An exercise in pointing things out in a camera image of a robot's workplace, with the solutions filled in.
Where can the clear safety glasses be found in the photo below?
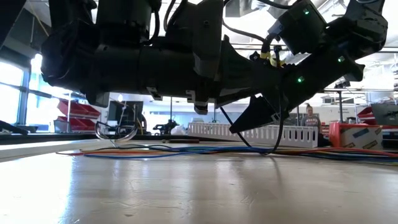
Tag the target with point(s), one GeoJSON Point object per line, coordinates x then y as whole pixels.
{"type": "Point", "coordinates": [105, 130]}

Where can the background black robot arm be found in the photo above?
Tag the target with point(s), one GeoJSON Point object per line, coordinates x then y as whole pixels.
{"type": "Point", "coordinates": [166, 127]}

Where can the person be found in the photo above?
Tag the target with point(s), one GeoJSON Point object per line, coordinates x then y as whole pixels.
{"type": "Point", "coordinates": [311, 121]}

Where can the black aluminium table frame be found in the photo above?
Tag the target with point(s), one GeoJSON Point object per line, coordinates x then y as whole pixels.
{"type": "Point", "coordinates": [62, 137]}

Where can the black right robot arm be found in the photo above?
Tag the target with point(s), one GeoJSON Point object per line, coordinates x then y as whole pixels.
{"type": "Point", "coordinates": [363, 25]}

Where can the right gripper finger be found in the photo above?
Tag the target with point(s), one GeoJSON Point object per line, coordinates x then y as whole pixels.
{"type": "Point", "coordinates": [258, 115]}

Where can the small red storage bin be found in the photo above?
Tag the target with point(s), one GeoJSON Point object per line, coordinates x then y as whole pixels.
{"type": "Point", "coordinates": [365, 115]}

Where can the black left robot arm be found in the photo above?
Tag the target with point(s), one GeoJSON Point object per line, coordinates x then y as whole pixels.
{"type": "Point", "coordinates": [124, 68]}

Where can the black monitor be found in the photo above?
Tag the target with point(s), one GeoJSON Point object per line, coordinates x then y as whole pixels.
{"type": "Point", "coordinates": [118, 112]}

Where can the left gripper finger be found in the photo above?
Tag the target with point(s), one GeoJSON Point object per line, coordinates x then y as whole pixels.
{"type": "Point", "coordinates": [231, 98]}
{"type": "Point", "coordinates": [242, 74]}

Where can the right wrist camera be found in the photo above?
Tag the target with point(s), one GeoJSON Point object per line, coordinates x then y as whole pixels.
{"type": "Point", "coordinates": [298, 28]}

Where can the red storage bin row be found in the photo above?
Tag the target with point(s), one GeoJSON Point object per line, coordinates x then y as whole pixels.
{"type": "Point", "coordinates": [74, 124]}
{"type": "Point", "coordinates": [77, 109]}

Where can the grey shelf rack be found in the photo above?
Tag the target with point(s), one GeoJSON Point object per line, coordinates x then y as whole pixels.
{"type": "Point", "coordinates": [66, 96]}

